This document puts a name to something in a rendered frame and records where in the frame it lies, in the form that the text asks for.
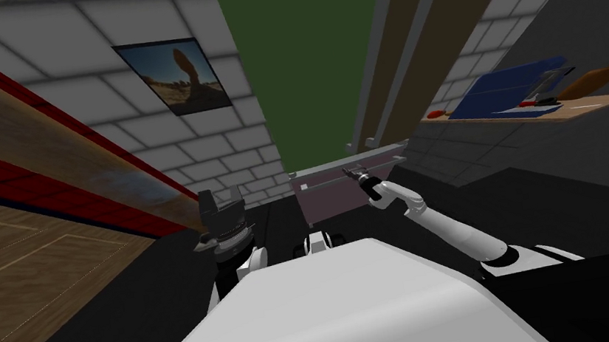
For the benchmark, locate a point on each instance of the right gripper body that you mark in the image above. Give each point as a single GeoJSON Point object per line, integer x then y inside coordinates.
{"type": "Point", "coordinates": [359, 175]}

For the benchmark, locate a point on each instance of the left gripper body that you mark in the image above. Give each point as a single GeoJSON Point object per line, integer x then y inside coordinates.
{"type": "Point", "coordinates": [224, 219]}

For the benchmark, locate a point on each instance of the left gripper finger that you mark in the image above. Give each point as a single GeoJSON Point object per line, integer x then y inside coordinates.
{"type": "Point", "coordinates": [205, 203]}
{"type": "Point", "coordinates": [236, 196]}

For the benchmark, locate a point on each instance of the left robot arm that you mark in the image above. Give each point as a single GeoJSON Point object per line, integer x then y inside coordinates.
{"type": "Point", "coordinates": [232, 264]}

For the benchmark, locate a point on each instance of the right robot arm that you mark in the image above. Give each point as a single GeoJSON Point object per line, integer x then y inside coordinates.
{"type": "Point", "coordinates": [456, 233]}

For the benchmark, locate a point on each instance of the framed desert rock picture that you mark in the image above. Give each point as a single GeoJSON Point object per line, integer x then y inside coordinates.
{"type": "Point", "coordinates": [178, 76]}

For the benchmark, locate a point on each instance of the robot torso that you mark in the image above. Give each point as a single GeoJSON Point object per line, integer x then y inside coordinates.
{"type": "Point", "coordinates": [331, 316]}

